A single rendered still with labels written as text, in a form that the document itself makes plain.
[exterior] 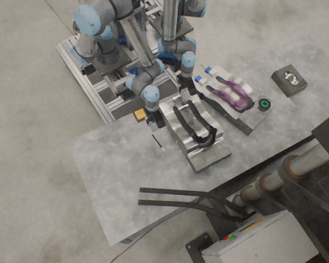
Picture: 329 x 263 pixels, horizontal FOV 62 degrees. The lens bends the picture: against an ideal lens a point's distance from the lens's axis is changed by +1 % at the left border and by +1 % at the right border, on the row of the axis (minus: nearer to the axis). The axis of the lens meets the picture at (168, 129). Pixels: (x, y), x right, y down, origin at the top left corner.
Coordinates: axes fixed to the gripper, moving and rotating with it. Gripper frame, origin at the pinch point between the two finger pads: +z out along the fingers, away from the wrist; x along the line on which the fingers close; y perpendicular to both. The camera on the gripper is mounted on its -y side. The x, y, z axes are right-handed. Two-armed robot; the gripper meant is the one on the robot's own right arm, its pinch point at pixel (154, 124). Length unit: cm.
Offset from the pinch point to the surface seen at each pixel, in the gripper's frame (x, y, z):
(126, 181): 29.6, -20.1, 15.1
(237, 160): -38, -41, 15
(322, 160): -23, -64, -75
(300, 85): -105, -16, 8
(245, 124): -52, -24, 5
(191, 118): -24.6, -4.4, 6.8
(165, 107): -13.4, 10.4, 6.1
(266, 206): -28, -71, -9
